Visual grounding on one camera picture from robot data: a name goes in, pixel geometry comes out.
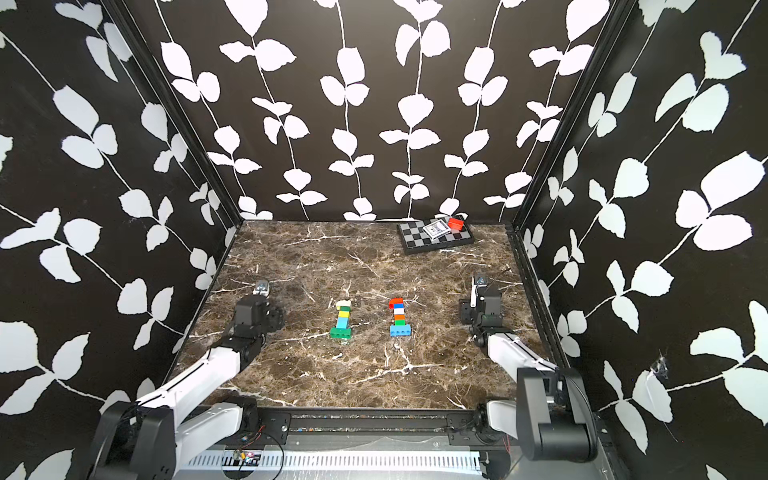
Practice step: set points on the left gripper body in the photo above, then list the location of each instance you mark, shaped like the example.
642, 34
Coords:
273, 320

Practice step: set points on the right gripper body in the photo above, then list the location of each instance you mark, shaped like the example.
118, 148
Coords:
470, 313

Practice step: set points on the long green lego brick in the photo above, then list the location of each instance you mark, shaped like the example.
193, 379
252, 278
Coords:
340, 333

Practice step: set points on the long blue lego brick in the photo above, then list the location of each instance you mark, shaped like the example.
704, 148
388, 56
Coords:
400, 330

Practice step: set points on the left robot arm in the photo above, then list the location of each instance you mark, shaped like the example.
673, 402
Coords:
160, 432

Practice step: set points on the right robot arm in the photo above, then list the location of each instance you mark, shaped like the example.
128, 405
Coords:
551, 416

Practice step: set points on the red block on chessboard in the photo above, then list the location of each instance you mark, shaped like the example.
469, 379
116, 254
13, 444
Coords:
456, 224

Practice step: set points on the playing card deck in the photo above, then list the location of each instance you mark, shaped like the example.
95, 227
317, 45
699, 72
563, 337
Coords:
436, 229

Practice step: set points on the black white chessboard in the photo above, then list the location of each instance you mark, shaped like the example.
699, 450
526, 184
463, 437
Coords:
418, 236

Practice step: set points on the small circuit board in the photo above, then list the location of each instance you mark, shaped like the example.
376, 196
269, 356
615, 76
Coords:
248, 460

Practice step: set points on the white perforated strip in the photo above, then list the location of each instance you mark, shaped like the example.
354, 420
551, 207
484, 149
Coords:
462, 462

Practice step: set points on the black mounting rail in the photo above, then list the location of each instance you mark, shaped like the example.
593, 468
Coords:
460, 427

